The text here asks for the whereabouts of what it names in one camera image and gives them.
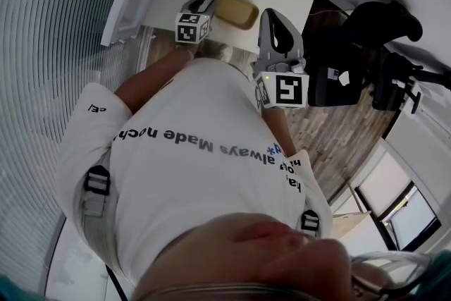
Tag clear-framed glasses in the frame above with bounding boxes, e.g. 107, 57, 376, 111
348, 250, 436, 299

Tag person's white printed t-shirt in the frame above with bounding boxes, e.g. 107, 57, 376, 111
56, 58, 334, 290

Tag dark-framed window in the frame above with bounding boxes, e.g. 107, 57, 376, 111
355, 151, 442, 252

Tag light wooden board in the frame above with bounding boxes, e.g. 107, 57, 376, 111
330, 210, 373, 241

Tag black office chair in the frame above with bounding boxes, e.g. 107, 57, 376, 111
371, 52, 451, 114
306, 0, 424, 109

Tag grey window blinds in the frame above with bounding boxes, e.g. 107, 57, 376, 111
0, 0, 142, 293

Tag yellow-brown rectangular tray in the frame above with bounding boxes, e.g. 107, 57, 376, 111
214, 0, 261, 31

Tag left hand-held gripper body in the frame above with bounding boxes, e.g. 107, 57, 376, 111
175, 10, 212, 44

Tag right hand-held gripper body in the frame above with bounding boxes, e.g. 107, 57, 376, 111
250, 58, 310, 110

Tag grey shoulder strap black buckle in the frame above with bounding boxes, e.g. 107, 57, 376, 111
300, 209, 321, 233
81, 165, 112, 218

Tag person's right forearm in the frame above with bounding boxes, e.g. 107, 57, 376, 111
264, 107, 297, 159

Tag person's left forearm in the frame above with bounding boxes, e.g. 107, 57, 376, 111
113, 44, 199, 116

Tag person's face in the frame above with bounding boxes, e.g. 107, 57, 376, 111
132, 213, 392, 301

